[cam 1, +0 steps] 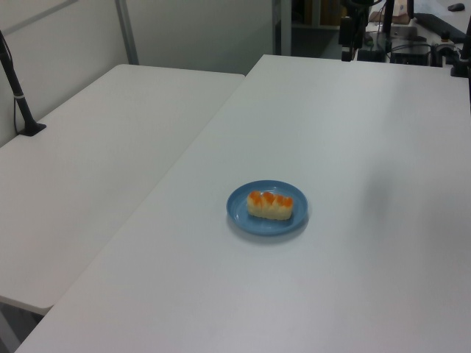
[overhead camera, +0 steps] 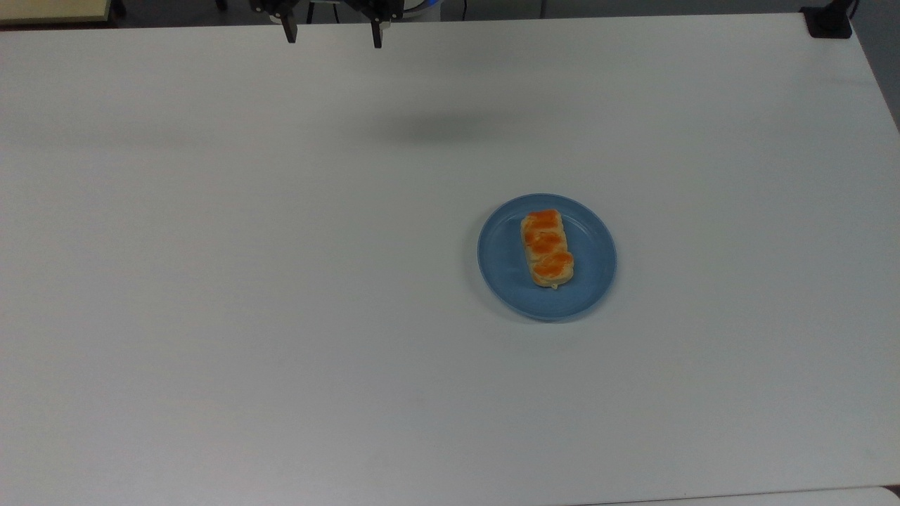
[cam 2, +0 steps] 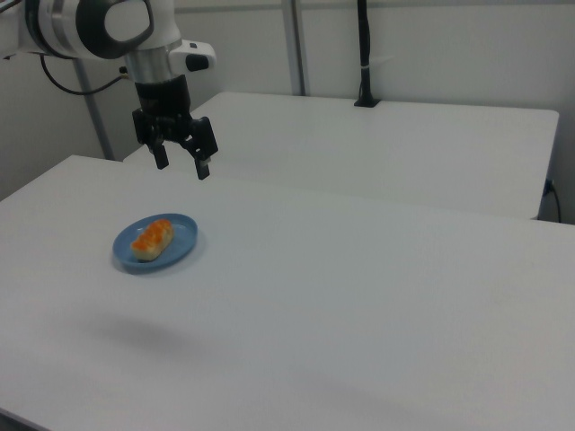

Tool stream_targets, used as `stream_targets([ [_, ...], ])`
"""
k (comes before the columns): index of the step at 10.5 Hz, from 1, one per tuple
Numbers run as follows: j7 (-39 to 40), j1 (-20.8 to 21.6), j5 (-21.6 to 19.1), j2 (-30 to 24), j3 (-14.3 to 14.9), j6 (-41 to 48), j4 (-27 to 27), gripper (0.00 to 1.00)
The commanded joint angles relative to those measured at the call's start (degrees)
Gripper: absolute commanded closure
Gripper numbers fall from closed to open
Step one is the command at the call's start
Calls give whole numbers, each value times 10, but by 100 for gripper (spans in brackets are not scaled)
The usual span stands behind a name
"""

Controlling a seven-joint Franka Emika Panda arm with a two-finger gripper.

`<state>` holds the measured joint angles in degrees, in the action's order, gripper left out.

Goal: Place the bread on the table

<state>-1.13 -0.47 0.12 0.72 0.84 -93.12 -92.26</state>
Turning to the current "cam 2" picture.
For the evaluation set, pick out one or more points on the metal frame post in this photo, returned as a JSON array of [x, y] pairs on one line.
[[96, 121]]

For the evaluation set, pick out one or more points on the blue oval plate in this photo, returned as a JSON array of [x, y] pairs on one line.
[[179, 238]]

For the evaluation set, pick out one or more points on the orange glazed bread roll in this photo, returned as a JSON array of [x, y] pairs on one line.
[[152, 240]]

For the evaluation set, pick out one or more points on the black camera stand pole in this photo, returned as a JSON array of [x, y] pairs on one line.
[[365, 54]]

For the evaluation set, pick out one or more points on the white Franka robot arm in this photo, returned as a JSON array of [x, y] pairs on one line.
[[67, 27]]

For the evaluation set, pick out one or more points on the grey wall partition post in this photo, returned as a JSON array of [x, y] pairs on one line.
[[298, 45]]

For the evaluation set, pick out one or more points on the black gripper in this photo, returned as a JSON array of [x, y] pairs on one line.
[[164, 105]]

